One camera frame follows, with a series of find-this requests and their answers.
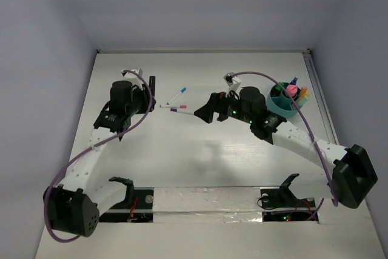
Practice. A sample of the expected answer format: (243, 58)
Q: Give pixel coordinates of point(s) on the teal round divided container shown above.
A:
(279, 103)

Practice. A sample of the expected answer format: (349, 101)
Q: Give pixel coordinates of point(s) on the silver foil tape strip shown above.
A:
(206, 205)

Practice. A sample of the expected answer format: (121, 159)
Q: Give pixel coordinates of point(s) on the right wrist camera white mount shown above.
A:
(233, 81)

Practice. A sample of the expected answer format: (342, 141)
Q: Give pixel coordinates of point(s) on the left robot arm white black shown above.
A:
(78, 195)

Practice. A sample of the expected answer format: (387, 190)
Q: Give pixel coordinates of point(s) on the orange highlighter cap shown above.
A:
(303, 91)

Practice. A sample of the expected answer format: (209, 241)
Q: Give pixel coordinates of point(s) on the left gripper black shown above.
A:
(145, 95)

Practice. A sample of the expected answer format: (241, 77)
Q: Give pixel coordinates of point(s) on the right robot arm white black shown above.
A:
(351, 174)

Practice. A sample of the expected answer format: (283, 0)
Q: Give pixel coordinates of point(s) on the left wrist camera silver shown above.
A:
(132, 75)

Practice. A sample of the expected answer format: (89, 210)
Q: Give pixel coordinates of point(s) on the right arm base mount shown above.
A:
(280, 205)

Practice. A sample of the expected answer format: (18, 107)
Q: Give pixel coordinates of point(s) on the green cap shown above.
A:
(302, 100)

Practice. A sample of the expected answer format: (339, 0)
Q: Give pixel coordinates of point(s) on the pink capped white marker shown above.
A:
(170, 106)

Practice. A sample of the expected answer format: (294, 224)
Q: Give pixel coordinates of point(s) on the purple banded white marker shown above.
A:
(182, 111)

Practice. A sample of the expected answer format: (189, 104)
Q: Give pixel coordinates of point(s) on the blue capped white marker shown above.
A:
(178, 94)

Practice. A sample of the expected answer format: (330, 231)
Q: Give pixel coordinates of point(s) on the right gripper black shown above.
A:
(217, 102)

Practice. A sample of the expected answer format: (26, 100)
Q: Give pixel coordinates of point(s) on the pink cap in container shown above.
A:
(292, 90)

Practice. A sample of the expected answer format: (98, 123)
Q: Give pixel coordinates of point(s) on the blue marker in container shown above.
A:
(293, 81)

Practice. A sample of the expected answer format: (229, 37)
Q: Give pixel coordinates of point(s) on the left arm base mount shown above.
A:
(136, 207)

